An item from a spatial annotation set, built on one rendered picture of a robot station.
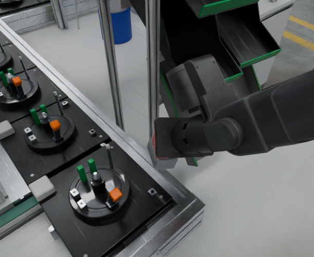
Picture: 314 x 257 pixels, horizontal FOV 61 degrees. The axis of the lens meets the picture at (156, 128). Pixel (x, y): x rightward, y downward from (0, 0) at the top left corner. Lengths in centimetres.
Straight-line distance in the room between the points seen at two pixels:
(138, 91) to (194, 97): 76
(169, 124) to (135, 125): 51
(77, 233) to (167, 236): 19
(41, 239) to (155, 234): 26
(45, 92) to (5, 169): 31
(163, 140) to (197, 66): 15
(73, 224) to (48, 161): 20
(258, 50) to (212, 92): 38
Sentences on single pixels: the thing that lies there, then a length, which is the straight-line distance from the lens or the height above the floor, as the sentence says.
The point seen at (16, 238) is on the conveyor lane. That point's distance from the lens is 73.
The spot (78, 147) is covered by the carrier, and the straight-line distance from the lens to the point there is 76.
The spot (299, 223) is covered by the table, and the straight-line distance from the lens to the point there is 82.
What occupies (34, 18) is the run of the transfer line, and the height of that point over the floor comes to 92.
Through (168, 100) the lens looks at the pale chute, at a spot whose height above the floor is 113.
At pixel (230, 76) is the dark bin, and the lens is 60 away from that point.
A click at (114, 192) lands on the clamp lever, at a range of 53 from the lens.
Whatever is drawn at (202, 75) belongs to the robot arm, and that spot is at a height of 134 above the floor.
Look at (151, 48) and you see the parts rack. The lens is 55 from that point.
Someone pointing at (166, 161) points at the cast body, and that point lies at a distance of 53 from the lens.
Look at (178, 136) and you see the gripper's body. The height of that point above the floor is 123.
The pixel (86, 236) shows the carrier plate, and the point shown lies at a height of 97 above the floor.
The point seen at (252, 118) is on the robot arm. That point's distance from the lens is 27.
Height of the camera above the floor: 152
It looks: 45 degrees down
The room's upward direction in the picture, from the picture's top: straight up
